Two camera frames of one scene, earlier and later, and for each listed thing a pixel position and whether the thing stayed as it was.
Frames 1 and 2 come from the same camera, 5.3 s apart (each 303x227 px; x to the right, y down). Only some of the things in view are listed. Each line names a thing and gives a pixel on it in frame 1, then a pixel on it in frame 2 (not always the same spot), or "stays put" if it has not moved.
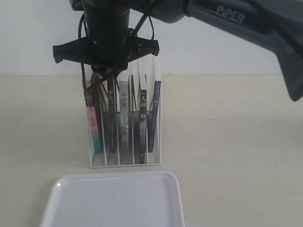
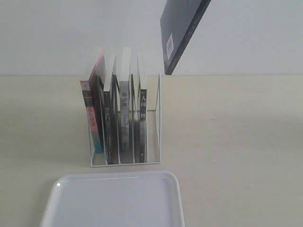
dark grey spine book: (143, 107) stays put
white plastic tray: (136, 199) stays put
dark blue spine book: (153, 115) -> (179, 19)
